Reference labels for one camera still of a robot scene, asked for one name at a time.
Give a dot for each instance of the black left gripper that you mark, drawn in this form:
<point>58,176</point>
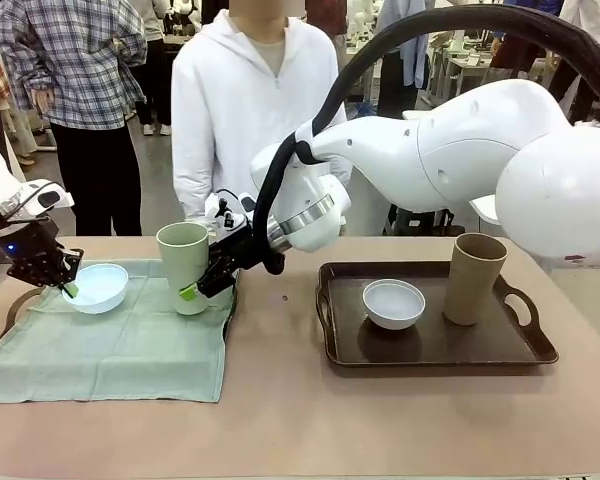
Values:
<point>27,242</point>

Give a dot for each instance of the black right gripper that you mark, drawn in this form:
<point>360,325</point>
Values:
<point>242,247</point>

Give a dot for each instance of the tall pale green cup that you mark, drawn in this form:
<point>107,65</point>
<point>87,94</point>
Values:
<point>182,260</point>

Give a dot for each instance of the white plastic bowl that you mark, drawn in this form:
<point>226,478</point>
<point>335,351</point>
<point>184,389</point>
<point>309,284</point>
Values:
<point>394,305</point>
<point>102,290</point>

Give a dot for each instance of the pale green cloth mat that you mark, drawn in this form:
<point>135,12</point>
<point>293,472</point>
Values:
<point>130,350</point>

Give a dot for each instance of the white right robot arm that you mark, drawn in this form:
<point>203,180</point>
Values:
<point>455,150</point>

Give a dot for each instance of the person's right forearm white sleeve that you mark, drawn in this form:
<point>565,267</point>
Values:
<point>192,190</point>

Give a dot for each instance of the plaid shirt bystander hand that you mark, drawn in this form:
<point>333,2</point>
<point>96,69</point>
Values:
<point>41,102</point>

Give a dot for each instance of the person in white hoodie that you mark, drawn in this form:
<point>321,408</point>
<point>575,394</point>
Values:
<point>240,125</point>

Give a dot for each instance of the bystander in blue plaid shirt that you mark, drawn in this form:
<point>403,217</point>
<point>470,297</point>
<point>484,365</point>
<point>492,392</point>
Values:
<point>75,60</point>

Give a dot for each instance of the bystander with white sneakers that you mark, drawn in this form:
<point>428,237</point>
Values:
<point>155,75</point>

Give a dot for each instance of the tall brown cup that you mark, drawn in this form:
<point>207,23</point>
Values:
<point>472,285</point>

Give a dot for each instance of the bystander in light blue shirt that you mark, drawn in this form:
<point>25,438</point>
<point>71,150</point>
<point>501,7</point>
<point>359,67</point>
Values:
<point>410,55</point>

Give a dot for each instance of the white background desk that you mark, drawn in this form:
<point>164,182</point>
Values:
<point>450,75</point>

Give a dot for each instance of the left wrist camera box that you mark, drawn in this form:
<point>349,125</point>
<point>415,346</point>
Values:
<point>50,196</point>

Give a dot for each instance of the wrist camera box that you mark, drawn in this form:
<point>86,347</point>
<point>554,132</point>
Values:
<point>242,202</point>
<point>50,196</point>

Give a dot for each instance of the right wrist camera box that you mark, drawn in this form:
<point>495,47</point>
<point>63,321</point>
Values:
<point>242,202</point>

